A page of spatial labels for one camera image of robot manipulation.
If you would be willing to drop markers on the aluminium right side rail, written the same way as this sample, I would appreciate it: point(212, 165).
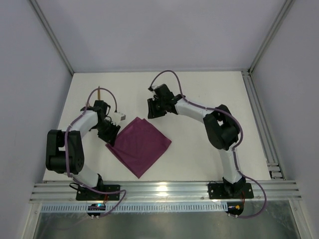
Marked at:
point(272, 157)

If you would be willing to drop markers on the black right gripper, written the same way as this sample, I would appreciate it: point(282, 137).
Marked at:
point(154, 107)

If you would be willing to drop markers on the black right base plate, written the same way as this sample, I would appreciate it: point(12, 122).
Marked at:
point(227, 191)

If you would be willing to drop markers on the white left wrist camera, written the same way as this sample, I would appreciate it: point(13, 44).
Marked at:
point(117, 117)

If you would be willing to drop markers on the right controller board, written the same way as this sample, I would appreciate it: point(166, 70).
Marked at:
point(234, 210)

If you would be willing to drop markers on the slotted grey cable duct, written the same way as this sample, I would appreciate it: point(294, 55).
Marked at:
point(123, 207)

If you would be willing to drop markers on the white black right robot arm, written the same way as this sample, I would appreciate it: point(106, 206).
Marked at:
point(221, 128)

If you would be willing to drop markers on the controller board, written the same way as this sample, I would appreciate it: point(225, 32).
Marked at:
point(234, 210)
point(96, 210)

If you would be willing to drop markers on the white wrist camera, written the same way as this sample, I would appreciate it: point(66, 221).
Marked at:
point(152, 88)
point(117, 117)

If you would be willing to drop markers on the aluminium front rail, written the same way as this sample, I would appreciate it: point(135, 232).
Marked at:
point(171, 191)

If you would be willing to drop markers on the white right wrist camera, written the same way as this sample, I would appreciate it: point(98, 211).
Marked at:
point(152, 88)

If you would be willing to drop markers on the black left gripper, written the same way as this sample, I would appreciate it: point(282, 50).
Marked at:
point(108, 132)

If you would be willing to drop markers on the left corner frame post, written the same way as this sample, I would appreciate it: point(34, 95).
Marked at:
point(50, 33)

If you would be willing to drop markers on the left controller board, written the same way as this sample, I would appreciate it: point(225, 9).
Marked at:
point(96, 210)

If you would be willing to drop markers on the aluminium rail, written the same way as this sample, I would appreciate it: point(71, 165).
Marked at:
point(272, 157)
point(171, 191)

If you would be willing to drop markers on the right corner frame post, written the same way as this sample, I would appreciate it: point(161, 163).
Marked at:
point(275, 26)

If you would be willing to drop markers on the purple cloth napkin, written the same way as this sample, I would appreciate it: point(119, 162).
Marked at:
point(139, 145)

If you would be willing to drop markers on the corner frame post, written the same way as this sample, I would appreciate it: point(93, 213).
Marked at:
point(50, 33)
point(275, 26)

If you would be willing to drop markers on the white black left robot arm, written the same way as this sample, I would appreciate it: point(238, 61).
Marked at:
point(64, 147)

